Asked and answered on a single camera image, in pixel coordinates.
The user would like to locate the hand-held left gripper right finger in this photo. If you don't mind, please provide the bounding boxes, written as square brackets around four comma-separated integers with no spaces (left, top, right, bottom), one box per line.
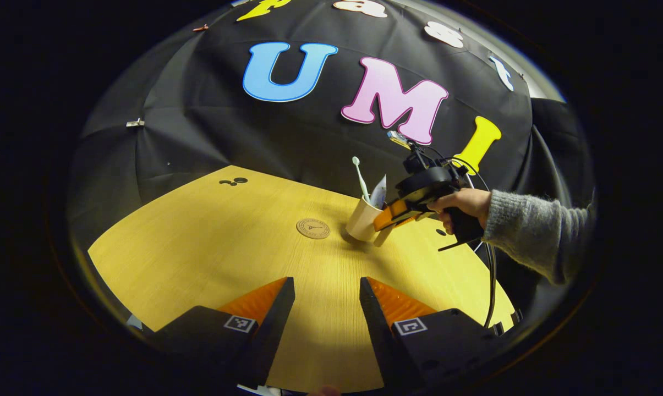
[359,277,505,394]

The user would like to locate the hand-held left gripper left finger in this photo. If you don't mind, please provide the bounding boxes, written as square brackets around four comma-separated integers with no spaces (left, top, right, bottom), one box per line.
[128,277,296,391]

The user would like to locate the white toothpaste tube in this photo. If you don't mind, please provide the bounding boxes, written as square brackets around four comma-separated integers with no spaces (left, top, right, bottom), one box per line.
[369,174,388,210]

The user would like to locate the beige cup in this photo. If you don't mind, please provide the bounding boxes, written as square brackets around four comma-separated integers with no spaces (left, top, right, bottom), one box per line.
[345,195,395,247]

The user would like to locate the white toothbrush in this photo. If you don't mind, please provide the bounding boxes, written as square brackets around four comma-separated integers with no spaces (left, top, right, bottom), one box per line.
[352,156,371,204]

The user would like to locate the round wooden coaster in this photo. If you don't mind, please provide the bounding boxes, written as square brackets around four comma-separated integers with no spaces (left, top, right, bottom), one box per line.
[296,218,331,240]

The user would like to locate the wooden desktop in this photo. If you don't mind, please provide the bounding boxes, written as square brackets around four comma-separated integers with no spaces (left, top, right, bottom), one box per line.
[87,165,516,394]

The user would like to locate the black backdrop cloth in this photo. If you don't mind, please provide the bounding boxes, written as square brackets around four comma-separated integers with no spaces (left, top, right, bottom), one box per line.
[67,0,593,309]

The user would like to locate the black cable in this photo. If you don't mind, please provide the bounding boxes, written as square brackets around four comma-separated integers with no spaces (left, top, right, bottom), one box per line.
[452,157,498,329]

